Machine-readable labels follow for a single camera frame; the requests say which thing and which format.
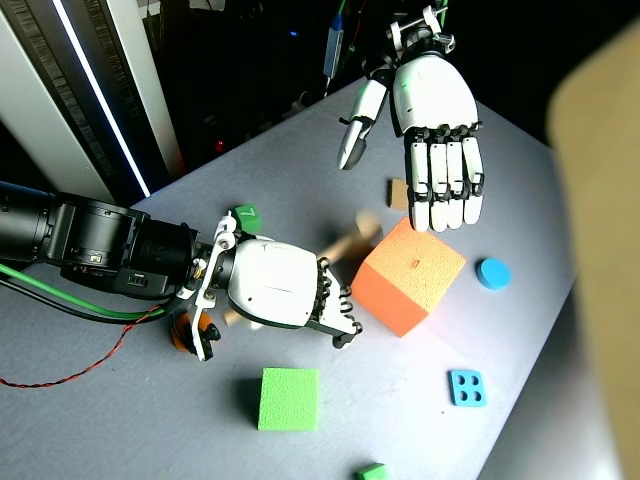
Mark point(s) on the blue square four-hole block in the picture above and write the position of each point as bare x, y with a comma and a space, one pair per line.
468, 388

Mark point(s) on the small green number cube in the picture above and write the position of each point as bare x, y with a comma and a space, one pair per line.
249, 217

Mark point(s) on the white column with light strip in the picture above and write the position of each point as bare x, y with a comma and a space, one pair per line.
140, 75

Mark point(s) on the wooden mallet with white grip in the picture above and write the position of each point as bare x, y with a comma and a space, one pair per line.
367, 227

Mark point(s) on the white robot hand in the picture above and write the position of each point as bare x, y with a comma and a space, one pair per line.
270, 280
430, 95

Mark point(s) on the brown wooden rectangular block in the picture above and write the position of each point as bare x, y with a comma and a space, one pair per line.
397, 195

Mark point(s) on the green foam cube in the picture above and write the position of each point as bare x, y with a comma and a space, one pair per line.
290, 400

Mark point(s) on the large orange foam cube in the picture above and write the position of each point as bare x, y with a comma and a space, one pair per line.
400, 295

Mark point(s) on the blurred tan board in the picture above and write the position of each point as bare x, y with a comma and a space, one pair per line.
605, 250

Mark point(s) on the orange hexagon block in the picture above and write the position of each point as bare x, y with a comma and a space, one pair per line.
180, 340

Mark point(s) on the blue round disc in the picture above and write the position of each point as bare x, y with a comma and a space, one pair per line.
493, 273

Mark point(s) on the small green wedge block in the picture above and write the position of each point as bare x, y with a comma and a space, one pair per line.
372, 472

